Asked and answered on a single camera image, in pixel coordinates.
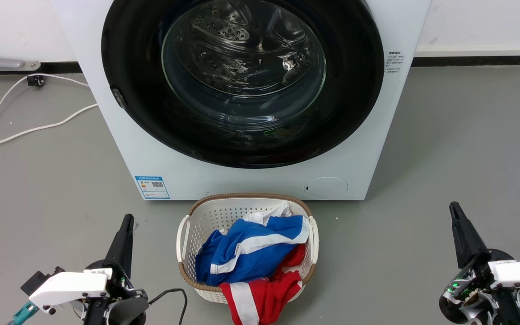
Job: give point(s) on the round white filter cover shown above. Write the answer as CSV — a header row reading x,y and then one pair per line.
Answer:
x,y
326,188

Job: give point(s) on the grey metal floor bracket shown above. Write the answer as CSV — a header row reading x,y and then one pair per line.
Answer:
x,y
5,63

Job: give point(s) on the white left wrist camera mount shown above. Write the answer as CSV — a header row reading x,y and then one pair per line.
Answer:
x,y
70,286

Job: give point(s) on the blue and white garment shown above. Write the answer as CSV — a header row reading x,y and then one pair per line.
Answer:
x,y
246,253

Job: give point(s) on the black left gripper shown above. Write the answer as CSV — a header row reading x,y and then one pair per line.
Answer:
x,y
122,289

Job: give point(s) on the steel washer drum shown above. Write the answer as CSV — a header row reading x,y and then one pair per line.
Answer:
x,y
242,49

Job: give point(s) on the black round washer door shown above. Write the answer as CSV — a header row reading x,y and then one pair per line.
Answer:
x,y
133,67

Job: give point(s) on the small printed text sticker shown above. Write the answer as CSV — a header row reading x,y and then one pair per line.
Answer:
x,y
394,62

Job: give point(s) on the cream plastic laundry basket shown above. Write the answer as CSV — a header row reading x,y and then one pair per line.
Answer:
x,y
206,216

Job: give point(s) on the blue energy label sticker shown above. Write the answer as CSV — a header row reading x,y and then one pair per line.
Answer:
x,y
152,187

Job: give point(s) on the red and white garment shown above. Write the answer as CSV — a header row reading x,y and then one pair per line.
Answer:
x,y
264,293

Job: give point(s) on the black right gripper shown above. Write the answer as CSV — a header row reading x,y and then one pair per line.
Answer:
x,y
472,293

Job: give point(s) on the white front-load washing machine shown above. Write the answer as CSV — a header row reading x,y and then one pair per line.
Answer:
x,y
355,149

